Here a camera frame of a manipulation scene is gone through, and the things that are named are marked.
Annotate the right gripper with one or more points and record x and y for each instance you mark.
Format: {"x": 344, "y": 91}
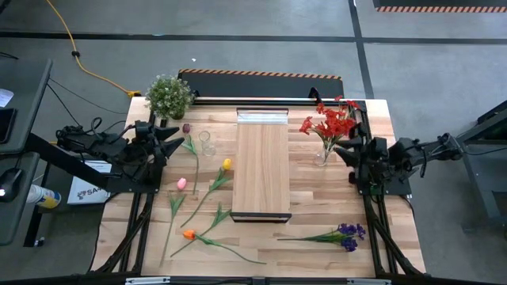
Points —
{"x": 372, "y": 158}

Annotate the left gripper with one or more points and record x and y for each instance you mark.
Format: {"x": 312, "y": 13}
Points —
{"x": 144, "y": 144}

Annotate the maroon artificial tulip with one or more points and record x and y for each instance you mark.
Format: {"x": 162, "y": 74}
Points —
{"x": 186, "y": 128}

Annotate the pink artificial tulip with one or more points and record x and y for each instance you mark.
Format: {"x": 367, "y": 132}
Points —
{"x": 181, "y": 183}

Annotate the yellow artificial tulip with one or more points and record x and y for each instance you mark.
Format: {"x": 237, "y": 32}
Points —
{"x": 226, "y": 163}

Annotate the purple artificial flower bunch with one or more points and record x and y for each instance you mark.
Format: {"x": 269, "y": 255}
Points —
{"x": 348, "y": 235}

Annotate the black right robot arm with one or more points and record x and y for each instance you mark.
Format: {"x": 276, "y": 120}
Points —
{"x": 420, "y": 152}

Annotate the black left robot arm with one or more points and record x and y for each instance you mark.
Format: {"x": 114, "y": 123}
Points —
{"x": 99, "y": 144}

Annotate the clear glass vase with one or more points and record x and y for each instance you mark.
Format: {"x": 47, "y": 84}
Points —
{"x": 207, "y": 144}
{"x": 321, "y": 157}

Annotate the potted green plant white blossoms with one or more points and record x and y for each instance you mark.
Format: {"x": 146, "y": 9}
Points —
{"x": 169, "y": 97}

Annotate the red artificial tulip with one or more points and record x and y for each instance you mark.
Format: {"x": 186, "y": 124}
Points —
{"x": 220, "y": 215}

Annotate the white printed cardboard box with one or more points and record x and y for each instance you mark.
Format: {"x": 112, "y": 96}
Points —
{"x": 87, "y": 194}

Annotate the orange artificial tulip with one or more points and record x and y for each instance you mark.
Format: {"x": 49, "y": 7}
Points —
{"x": 189, "y": 234}

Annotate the black mat orange striped edge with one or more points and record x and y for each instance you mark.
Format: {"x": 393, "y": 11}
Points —
{"x": 257, "y": 85}
{"x": 435, "y": 4}

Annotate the black diagonal beam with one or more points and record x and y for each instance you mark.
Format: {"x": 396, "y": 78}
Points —
{"x": 59, "y": 158}

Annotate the white yellow spray bottle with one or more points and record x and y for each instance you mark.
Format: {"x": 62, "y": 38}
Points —
{"x": 43, "y": 196}

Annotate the dark metal bench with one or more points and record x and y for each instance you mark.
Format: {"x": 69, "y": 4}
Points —
{"x": 487, "y": 190}

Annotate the black desk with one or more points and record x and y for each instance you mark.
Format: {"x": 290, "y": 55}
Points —
{"x": 16, "y": 221}
{"x": 27, "y": 99}

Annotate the black front crossbeam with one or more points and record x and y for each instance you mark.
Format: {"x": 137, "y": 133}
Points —
{"x": 218, "y": 282}

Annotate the black smartphone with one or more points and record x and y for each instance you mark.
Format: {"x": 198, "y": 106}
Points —
{"x": 6, "y": 124}

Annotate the black computer mouse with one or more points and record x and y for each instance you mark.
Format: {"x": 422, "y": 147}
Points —
{"x": 10, "y": 184}

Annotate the white paper sheet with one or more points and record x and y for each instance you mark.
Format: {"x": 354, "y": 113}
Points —
{"x": 4, "y": 97}

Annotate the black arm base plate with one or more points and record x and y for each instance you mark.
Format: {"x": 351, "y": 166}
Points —
{"x": 126, "y": 188}
{"x": 396, "y": 192}

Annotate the black aluminium table frame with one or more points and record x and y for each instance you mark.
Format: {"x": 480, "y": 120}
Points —
{"x": 222, "y": 102}

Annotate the silver metal bracket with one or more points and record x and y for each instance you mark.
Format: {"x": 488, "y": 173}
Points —
{"x": 368, "y": 282}
{"x": 146, "y": 281}

